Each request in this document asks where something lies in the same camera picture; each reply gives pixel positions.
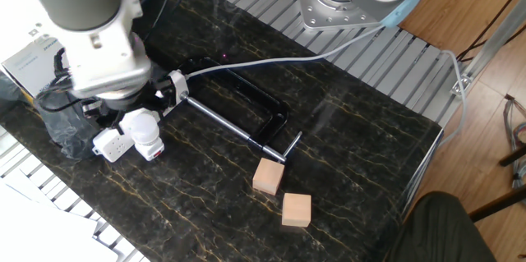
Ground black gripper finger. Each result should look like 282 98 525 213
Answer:
81 99 127 136
150 71 176 109

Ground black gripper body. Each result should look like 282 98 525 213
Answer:
98 89 155 112

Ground white light bulb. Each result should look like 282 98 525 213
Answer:
129 112 161 146

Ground white power strip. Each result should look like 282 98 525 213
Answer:
91 69 190 163

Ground black plastic wrapped package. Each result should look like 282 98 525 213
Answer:
0 71 104 160

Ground white blue cardboard box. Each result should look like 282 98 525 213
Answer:
0 0 67 99

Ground black C-clamp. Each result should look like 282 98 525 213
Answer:
177 57 303 163

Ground white paper sheets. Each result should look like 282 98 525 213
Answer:
0 167 120 262

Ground wooden cube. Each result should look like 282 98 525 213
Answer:
281 192 312 228
252 158 285 196

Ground dark trousered person leg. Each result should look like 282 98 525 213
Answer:
384 191 498 262

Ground dark wooden stool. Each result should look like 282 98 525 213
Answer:
468 142 526 223

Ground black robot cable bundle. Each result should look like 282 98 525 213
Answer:
35 0 196 113

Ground white power strip cable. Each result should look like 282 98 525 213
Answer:
183 25 387 79

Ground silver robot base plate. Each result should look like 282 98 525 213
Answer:
293 0 385 32

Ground grey cable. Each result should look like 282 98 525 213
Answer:
437 50 469 148

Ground black floor cables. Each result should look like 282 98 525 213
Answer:
454 0 526 62

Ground aluminium frame rail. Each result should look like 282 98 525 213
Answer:
450 0 526 97

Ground coloured wire bundle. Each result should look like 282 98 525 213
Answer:
503 93 526 191

